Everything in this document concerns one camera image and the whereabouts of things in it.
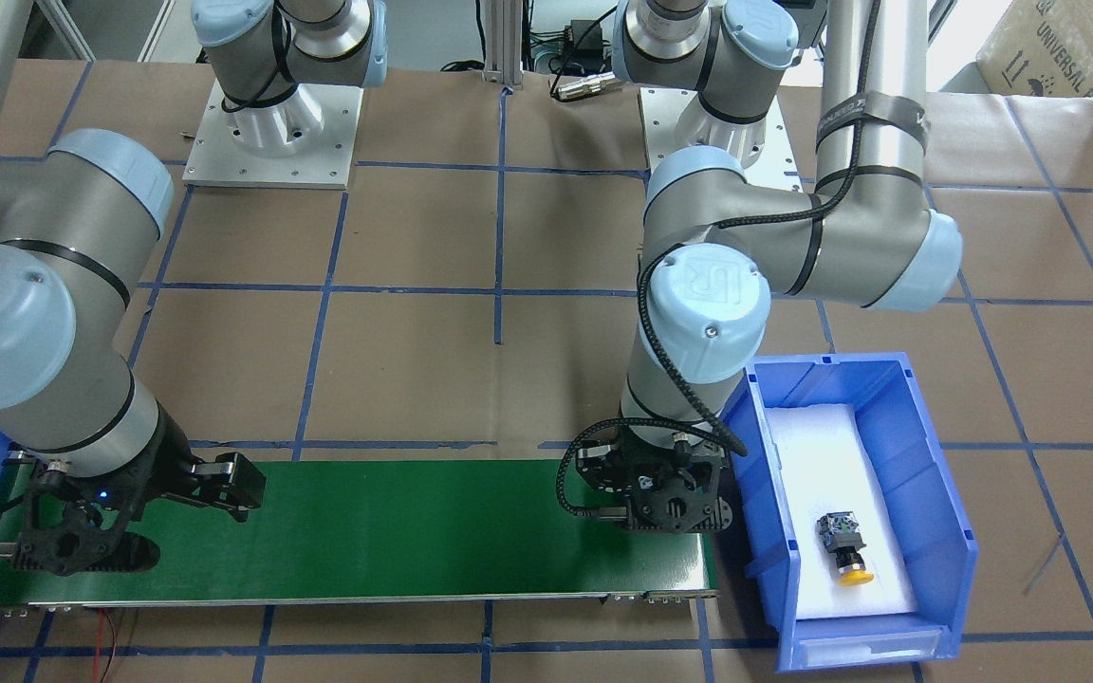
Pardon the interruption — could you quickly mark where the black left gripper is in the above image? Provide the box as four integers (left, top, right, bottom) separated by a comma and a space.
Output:
573, 422, 732, 533

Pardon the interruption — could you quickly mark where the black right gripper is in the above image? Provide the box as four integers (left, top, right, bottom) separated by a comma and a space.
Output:
11, 408, 268, 576

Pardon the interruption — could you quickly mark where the yellow push button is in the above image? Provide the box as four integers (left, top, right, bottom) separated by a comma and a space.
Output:
816, 510, 875, 586

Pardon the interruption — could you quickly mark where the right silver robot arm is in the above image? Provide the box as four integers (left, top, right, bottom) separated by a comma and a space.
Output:
0, 1, 268, 576

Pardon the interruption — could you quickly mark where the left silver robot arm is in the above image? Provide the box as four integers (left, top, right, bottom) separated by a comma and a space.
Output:
555, 1, 963, 533

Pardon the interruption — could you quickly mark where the white foam pad bin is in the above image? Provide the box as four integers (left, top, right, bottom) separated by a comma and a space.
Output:
763, 402, 921, 621

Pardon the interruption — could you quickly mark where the green conveyor belt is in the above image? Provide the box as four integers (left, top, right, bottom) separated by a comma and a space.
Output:
0, 459, 716, 610

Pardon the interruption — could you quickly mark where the black power adapter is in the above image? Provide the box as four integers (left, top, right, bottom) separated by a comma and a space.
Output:
564, 19, 604, 57

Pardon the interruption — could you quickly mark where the cardboard box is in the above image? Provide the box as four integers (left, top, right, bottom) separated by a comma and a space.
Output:
976, 1, 1093, 97

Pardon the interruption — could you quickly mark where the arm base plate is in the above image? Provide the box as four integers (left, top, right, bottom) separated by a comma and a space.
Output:
183, 83, 364, 190
639, 86, 803, 192

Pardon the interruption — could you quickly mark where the aluminium frame post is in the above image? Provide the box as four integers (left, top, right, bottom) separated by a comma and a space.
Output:
480, 0, 528, 91

